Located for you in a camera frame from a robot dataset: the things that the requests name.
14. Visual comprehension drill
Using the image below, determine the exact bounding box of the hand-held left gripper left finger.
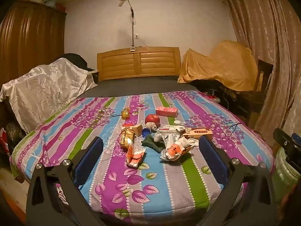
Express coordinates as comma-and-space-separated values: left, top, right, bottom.
26, 137, 106, 226

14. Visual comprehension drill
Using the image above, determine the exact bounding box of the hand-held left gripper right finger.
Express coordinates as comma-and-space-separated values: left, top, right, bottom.
199, 135, 277, 226

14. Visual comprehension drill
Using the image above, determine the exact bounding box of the white sock with cord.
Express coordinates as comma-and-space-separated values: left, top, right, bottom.
186, 138, 200, 149

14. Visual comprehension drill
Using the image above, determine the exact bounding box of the brown red box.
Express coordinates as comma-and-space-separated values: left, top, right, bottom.
182, 128, 214, 140

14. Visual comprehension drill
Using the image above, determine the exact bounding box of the green lined trash bin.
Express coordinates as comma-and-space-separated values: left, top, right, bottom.
274, 146, 299, 203

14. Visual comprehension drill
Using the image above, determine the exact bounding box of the gold foil wrapper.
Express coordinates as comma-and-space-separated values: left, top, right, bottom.
120, 128, 136, 149

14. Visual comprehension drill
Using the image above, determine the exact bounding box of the orange white snack packet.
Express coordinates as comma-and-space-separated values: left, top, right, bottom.
125, 144, 146, 167

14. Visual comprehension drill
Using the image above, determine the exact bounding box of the white wrapper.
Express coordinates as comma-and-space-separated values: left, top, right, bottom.
162, 133, 180, 147

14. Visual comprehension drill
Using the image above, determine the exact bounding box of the white box with red label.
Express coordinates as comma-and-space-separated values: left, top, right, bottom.
156, 125, 186, 134

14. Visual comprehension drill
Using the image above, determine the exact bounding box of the green cloth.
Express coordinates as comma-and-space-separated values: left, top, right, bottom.
141, 138, 165, 151

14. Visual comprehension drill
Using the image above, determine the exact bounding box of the striped floral blanket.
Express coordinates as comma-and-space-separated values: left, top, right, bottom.
11, 91, 275, 224

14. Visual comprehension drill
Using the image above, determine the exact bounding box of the red plastic bag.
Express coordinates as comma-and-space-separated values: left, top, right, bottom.
204, 89, 221, 102

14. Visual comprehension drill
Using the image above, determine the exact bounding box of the dark wooden chair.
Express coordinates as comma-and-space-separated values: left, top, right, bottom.
240, 59, 274, 123

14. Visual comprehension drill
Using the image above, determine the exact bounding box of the red carton box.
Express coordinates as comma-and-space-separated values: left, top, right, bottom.
156, 106, 178, 118

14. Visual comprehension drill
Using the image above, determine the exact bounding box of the red apple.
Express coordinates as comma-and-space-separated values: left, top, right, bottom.
145, 114, 161, 126

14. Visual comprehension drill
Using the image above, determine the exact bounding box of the dark plastic bag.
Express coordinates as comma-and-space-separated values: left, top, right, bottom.
6, 122, 26, 146

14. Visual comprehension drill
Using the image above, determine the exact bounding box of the grey bed sheet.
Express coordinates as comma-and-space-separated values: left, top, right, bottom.
79, 75, 201, 98

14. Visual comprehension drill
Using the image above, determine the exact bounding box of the red paper bag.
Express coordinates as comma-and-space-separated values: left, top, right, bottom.
0, 127, 11, 160

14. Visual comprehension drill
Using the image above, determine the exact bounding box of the orange cover cloth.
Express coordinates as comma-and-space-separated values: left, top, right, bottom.
177, 40, 262, 92

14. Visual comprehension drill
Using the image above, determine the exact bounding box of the wooden headboard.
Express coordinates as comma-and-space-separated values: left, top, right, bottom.
97, 47, 181, 82

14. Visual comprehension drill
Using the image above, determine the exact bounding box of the dark clothes heap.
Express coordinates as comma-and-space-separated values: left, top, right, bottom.
59, 53, 94, 72

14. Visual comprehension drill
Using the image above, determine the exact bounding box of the patterned beige curtain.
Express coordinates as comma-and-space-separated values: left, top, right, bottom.
222, 0, 301, 146

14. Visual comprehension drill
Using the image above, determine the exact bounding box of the metal stand pole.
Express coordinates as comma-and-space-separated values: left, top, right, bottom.
127, 0, 136, 52

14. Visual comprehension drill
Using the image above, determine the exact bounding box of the brown wooden wardrobe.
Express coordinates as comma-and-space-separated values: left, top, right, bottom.
0, 0, 67, 85

